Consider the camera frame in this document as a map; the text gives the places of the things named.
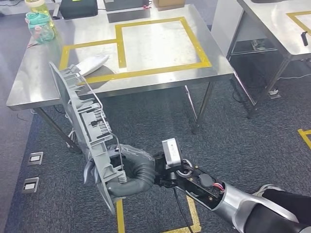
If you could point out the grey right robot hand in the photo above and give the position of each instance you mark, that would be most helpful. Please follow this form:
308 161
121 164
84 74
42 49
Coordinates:
130 157

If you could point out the silver plastic wheel cover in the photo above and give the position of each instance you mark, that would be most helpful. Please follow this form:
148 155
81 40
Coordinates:
80 115

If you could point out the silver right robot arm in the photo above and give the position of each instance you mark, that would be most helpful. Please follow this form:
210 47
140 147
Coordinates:
243 205

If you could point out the white curved plastic part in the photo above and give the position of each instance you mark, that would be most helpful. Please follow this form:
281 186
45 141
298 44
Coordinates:
93 62

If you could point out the stainless steel workbench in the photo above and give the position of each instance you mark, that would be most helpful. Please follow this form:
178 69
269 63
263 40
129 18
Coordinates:
36 80
272 25

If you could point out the steel floor socket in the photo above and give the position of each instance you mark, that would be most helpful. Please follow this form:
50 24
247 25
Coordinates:
35 158
30 185

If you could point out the small red clip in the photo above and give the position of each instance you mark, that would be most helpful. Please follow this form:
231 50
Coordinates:
146 6

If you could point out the grey laptop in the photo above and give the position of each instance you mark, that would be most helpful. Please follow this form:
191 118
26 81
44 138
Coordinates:
124 4

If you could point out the brown cardboard box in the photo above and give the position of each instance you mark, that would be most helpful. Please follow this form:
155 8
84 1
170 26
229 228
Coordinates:
168 4

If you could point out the black case yellow stripe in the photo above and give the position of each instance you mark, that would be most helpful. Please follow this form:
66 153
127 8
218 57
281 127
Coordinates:
78 8

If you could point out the crumpled clear plastic wrap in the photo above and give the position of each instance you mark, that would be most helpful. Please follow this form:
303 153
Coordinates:
40 29

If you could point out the white desk leg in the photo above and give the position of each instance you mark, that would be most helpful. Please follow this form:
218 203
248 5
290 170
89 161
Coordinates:
56 11

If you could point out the yellow green water bottle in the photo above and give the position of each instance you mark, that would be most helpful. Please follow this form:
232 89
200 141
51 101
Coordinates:
36 4

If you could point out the pale grey shoe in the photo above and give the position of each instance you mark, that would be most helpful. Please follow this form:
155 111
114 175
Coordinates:
257 45

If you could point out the black marker pen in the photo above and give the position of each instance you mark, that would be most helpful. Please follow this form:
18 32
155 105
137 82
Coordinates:
304 38

